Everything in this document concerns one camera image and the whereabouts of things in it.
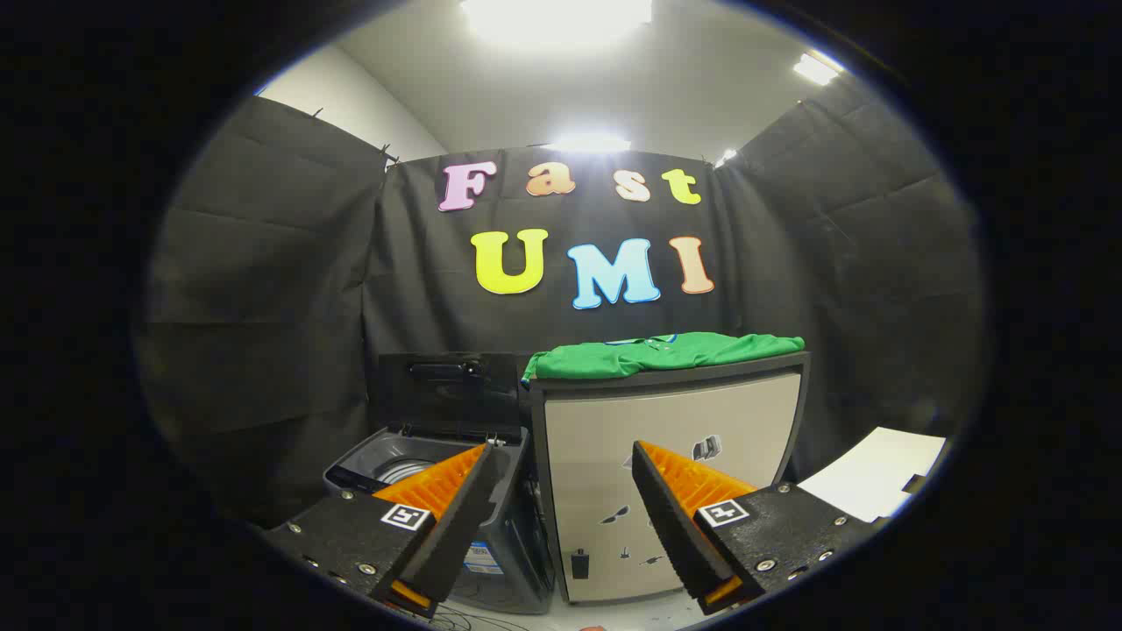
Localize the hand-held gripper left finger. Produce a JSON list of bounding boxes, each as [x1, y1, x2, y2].
[[263, 443, 501, 620]]

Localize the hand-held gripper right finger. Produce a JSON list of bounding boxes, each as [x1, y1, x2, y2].
[[631, 440, 886, 616]]

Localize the grey washing machine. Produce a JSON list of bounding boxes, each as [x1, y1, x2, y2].
[[323, 427, 555, 614]]

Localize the green polo shirt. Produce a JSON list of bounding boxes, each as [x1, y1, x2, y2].
[[522, 332, 806, 386]]

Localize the grey cabinet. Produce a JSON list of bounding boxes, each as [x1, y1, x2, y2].
[[529, 351, 812, 606]]

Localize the white flat sheet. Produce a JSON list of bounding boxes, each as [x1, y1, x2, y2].
[[798, 427, 948, 524]]

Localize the black backdrop cloth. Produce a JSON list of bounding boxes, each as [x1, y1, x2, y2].
[[140, 95, 987, 527]]

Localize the ceiling light behind backdrop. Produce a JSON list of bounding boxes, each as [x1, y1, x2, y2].
[[548, 133, 632, 155]]

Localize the small ceiling light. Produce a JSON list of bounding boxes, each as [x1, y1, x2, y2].
[[793, 53, 844, 87]]

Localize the large ceiling light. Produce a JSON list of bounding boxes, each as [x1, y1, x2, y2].
[[460, 0, 654, 46]]

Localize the thin floor cables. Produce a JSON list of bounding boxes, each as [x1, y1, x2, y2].
[[434, 605, 527, 631]]

